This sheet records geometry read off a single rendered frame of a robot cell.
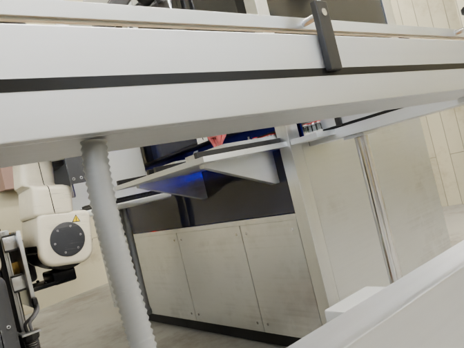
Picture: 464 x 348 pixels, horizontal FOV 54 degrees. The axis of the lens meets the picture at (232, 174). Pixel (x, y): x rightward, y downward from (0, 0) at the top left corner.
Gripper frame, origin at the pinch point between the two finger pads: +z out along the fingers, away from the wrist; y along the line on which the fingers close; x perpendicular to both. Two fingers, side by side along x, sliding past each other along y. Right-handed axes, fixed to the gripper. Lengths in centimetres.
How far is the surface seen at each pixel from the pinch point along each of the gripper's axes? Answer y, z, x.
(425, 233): 112, 40, -12
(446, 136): 367, -44, 93
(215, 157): -9.8, 4.9, -10.8
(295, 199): 28.5, 20.2, -8.3
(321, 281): 34, 52, -11
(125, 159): 6, -14, 91
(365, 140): 42, 2, -34
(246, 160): 11.2, 3.9, -2.2
